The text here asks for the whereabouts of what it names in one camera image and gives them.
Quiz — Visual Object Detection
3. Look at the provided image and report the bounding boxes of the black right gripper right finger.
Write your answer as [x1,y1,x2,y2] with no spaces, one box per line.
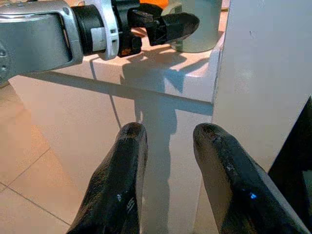
[193,122,312,234]

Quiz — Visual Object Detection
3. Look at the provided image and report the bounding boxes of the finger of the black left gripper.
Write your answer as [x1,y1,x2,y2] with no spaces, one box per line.
[145,12,201,47]
[127,2,164,28]

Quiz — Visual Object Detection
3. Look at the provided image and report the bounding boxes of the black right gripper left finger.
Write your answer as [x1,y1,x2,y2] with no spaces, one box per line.
[67,122,149,234]

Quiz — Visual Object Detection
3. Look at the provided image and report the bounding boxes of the orange object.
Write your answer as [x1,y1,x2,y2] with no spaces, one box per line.
[139,0,169,10]

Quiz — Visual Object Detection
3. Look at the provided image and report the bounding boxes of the grey-green mug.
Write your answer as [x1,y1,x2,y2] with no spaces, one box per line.
[160,0,223,53]

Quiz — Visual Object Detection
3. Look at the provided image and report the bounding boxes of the white low cabinet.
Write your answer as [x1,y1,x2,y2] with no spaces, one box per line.
[9,9,229,234]

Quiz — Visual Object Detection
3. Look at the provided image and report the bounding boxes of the white tall cabinet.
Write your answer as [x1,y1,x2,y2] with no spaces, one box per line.
[211,0,312,173]

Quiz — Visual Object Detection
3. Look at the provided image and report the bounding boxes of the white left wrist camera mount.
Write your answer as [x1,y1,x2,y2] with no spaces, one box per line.
[90,0,120,61]

